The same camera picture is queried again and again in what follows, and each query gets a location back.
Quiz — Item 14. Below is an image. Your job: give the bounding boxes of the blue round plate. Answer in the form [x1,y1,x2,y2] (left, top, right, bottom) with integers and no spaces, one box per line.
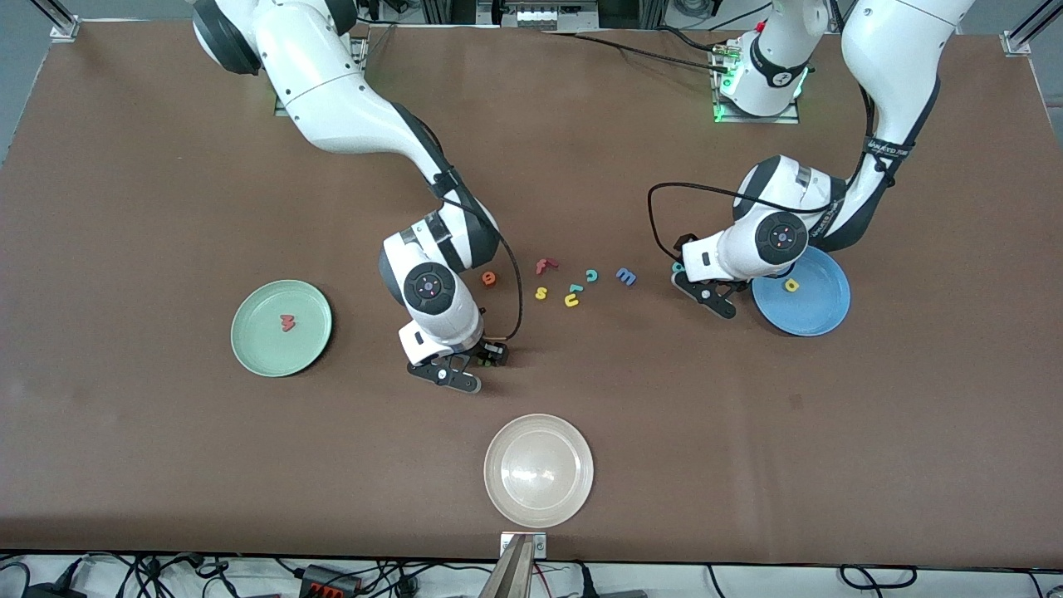
[752,247,851,337]

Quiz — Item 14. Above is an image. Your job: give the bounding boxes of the beige round plate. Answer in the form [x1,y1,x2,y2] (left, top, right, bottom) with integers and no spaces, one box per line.
[483,414,595,529]

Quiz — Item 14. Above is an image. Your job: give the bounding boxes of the green round plate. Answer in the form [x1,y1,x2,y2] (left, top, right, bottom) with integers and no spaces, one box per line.
[231,280,333,378]

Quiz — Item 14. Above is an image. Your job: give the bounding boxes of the black power strip red switches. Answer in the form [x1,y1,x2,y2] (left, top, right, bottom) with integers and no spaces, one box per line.
[299,565,364,598]

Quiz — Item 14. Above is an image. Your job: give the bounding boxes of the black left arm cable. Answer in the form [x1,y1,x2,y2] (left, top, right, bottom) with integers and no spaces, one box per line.
[648,183,840,260]

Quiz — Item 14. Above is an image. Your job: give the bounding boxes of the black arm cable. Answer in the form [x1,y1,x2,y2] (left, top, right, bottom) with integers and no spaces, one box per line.
[648,183,840,260]
[440,195,524,343]

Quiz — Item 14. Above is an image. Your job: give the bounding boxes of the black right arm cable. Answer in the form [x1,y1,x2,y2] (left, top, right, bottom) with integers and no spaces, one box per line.
[440,195,524,343]

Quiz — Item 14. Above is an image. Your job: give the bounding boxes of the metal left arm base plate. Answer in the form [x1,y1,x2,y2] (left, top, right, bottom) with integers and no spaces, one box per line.
[713,37,802,125]

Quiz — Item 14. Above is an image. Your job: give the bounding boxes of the black braided table cable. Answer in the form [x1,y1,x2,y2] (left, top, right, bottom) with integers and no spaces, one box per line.
[540,30,736,71]

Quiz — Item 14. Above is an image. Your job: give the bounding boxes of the thin black table cable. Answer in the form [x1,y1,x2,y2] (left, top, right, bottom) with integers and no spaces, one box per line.
[656,25,732,52]

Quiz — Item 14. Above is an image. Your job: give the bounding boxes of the grey camera mount pole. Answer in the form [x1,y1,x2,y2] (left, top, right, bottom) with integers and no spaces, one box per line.
[480,536,534,598]

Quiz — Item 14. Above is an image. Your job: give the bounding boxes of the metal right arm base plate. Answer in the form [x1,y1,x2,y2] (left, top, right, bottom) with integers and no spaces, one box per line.
[274,33,370,117]

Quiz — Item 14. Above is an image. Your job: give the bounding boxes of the black looped floor cable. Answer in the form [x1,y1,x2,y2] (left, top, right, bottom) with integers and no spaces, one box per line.
[839,565,918,591]

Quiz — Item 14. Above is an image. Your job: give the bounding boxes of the aluminium rack frame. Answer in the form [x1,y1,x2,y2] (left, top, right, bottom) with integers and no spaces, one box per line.
[419,0,674,30]

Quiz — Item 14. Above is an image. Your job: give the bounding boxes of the aluminium frame post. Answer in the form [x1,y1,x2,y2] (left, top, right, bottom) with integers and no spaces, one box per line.
[33,0,81,41]
[1002,0,1063,56]

